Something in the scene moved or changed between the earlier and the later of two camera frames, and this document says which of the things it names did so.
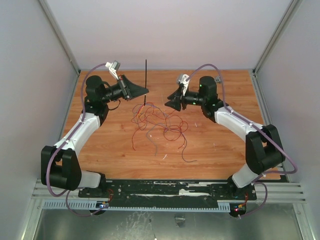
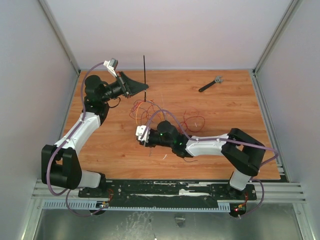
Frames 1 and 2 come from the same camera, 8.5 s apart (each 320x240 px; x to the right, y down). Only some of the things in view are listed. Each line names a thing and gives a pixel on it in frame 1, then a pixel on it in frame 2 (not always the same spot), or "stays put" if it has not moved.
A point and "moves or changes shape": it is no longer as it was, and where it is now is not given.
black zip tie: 145,85 moves or changes shape
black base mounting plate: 168,190 stays put
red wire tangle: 174,127 moves or changes shape
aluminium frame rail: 278,193 stays put
